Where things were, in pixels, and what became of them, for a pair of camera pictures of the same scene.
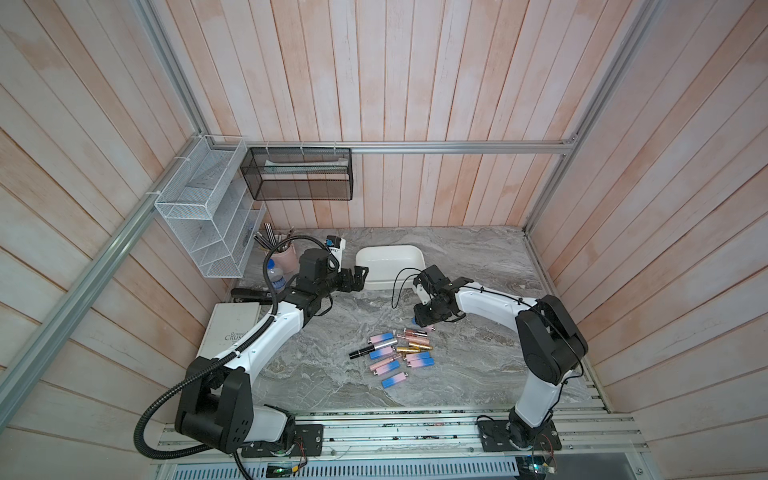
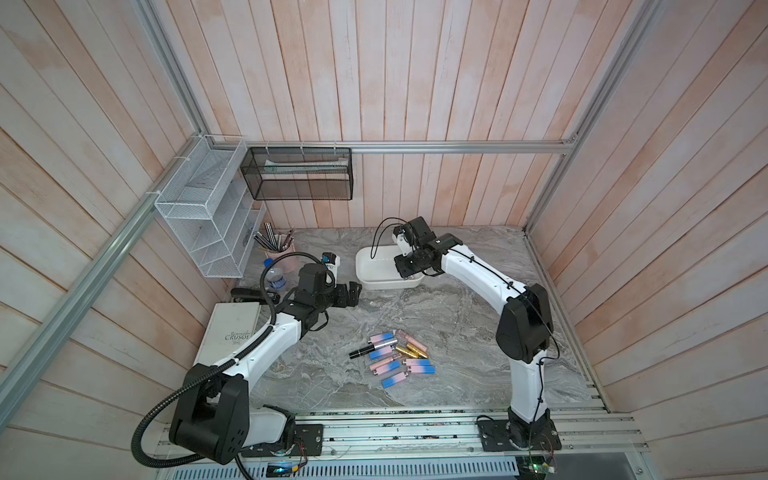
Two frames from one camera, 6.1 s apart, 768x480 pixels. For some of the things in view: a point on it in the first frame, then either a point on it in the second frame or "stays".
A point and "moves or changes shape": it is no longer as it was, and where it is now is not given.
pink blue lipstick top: x=376 y=338 stays
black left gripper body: x=343 y=281 to x=340 y=299
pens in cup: x=269 y=239 stays
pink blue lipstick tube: x=381 y=353 stays
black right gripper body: x=426 y=314 to x=409 y=265
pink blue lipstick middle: x=373 y=366 stays
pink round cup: x=288 y=260 stays
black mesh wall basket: x=299 y=173 stays
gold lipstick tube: x=418 y=345 moves or changes shape
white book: x=229 y=323 stays
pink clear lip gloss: x=414 y=333 moves or changes shape
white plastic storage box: x=390 y=267 stays
